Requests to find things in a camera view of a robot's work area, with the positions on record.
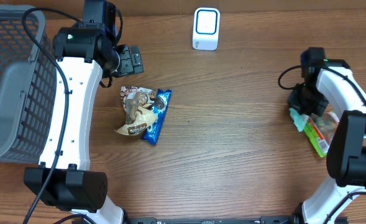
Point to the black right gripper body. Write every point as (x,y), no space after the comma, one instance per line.
(307,98)

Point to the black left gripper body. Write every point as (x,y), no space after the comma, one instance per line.
(125,66)

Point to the teal wet wipes pack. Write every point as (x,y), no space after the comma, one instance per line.
(299,120)

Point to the green snack bag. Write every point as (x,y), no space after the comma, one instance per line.
(320,131)

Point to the blue Oreo cookie pack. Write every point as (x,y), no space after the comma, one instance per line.
(159,108)

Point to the brown white pastry wrapper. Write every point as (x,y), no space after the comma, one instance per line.
(136,102)

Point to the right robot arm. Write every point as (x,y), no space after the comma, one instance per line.
(331,82)

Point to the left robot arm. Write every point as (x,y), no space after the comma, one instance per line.
(83,55)

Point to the white barcode scanner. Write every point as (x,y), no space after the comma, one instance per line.
(206,28)

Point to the grey plastic mesh basket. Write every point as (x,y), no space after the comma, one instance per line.
(27,86)

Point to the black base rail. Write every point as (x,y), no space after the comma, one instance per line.
(262,220)

